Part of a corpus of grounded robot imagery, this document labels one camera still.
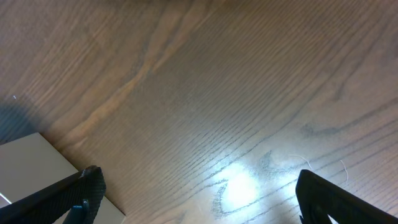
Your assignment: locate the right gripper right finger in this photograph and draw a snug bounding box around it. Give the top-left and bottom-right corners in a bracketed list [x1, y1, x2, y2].
[295, 169, 397, 224]

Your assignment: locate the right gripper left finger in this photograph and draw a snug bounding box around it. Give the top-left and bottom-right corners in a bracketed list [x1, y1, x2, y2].
[1, 166, 106, 224]

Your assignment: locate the white cardboard box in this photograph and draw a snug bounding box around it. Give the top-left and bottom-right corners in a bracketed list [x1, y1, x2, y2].
[1, 133, 126, 224]

